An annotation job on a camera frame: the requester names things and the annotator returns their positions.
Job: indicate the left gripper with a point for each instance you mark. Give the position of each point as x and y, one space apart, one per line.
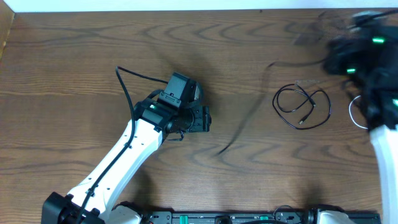
203 119

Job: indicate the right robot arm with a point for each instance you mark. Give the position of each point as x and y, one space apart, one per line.
369 60

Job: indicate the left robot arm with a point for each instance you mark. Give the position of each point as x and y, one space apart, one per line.
93 200

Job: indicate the cardboard box corner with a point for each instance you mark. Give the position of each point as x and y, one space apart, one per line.
6 20

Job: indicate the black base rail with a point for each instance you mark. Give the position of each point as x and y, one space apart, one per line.
248 217

